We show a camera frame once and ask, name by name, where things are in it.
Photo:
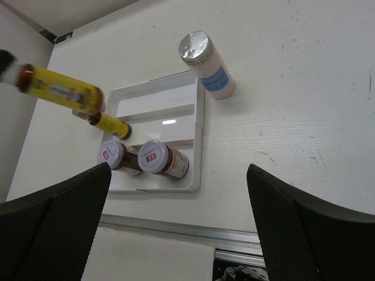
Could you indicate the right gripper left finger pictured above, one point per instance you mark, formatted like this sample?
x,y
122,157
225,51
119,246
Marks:
x,y
48,234

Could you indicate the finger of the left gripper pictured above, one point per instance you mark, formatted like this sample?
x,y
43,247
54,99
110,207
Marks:
x,y
7,60

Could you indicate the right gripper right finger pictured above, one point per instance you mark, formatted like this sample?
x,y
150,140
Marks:
x,y
303,237

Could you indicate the small yellow bottle front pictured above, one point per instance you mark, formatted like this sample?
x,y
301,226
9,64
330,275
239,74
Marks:
x,y
54,87

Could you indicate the small yellow bottle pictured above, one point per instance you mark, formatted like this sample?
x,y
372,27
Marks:
x,y
54,87
106,123

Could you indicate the spice jar white lid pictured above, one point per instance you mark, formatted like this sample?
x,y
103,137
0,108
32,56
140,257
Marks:
x,y
156,157
119,157

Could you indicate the tall jar blue label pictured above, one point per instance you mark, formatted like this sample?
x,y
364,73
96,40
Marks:
x,y
199,53

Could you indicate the white divided organizer tray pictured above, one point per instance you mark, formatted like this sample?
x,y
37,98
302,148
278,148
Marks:
x,y
170,110

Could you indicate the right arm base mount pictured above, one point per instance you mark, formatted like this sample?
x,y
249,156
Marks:
x,y
229,265

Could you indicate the front aluminium rail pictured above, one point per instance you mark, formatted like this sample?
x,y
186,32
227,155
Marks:
x,y
200,231

